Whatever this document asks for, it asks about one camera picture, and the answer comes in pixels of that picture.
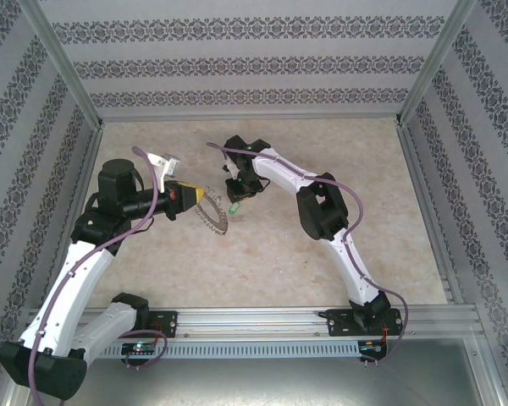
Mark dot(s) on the small green tag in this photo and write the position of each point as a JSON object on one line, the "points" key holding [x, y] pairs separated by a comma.
{"points": [[235, 209]]}

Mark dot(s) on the metal disc with key rings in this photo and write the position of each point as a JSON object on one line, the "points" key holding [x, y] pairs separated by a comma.
{"points": [[220, 224]]}

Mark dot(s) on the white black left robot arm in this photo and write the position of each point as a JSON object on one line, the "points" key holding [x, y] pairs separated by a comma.
{"points": [[80, 279]]}

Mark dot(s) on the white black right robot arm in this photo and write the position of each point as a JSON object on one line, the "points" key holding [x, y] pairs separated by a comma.
{"points": [[321, 207]]}

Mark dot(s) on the small circuit board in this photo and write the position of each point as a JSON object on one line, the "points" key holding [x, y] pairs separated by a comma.
{"points": [[370, 347], [139, 347]]}

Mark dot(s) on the grey metal sheet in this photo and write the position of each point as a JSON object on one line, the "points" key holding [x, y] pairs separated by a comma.
{"points": [[254, 385]]}

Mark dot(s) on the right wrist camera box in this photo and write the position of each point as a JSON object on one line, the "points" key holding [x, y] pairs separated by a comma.
{"points": [[230, 169]]}

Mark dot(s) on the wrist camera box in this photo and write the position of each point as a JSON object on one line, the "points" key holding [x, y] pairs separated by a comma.
{"points": [[230, 169], [161, 162]]}

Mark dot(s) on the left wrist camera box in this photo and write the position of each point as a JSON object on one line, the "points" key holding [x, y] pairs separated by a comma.
{"points": [[161, 162]]}

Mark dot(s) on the aluminium mounting rail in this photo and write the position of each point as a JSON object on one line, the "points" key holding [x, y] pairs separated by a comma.
{"points": [[254, 323]]}

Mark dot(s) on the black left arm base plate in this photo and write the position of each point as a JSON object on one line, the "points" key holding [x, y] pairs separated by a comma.
{"points": [[169, 323]]}

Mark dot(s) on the aluminium frame post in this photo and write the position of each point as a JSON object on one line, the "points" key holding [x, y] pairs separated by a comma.
{"points": [[434, 63], [59, 55]]}

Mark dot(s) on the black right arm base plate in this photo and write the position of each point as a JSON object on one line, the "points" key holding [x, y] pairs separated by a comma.
{"points": [[338, 323]]}

